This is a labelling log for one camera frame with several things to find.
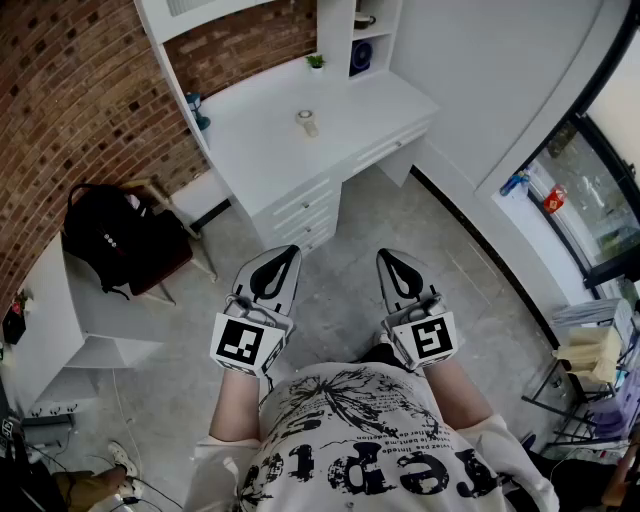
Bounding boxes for ribbed glass cabinet door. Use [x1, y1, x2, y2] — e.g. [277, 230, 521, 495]
[164, 0, 204, 19]

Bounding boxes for person's right forearm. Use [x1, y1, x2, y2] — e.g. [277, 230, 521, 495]
[421, 357, 497, 432]

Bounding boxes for white desk with shelf hutch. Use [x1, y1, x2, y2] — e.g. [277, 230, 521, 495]
[133, 0, 442, 257]

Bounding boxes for red packet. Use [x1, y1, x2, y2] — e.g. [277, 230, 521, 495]
[541, 183, 570, 216]

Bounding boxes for black backpack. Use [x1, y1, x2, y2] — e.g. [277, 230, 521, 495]
[61, 183, 194, 302]

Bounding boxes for white floor cable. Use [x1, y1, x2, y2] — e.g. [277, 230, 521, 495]
[110, 368, 139, 454]

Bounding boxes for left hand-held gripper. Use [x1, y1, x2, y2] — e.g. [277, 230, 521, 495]
[208, 244, 303, 379]

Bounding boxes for beige foam blocks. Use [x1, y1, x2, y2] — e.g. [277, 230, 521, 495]
[554, 326, 625, 387]

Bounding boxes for dark blue round device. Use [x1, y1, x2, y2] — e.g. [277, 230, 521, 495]
[349, 40, 374, 78]

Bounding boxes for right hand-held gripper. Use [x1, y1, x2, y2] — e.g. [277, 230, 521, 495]
[372, 247, 459, 373]

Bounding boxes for white low table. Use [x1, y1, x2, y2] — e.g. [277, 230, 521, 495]
[8, 233, 167, 417]

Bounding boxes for black pot with red flowers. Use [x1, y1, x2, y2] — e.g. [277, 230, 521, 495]
[1, 289, 37, 347]

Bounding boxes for white printed t-shirt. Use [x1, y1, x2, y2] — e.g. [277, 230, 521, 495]
[182, 362, 561, 512]

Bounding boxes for wooden chair with brown seat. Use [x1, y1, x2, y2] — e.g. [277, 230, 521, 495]
[118, 178, 220, 307]

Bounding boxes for person's left forearm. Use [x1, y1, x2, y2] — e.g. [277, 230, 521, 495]
[208, 367, 275, 445]

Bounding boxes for metal wire rack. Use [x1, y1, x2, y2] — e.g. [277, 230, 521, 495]
[521, 298, 640, 455]

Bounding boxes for white power strip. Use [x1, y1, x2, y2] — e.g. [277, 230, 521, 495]
[26, 399, 80, 419]

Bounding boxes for black floor cable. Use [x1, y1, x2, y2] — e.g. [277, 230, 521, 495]
[112, 477, 187, 512]

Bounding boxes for blue bottle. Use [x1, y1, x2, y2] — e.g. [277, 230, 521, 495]
[499, 169, 532, 198]

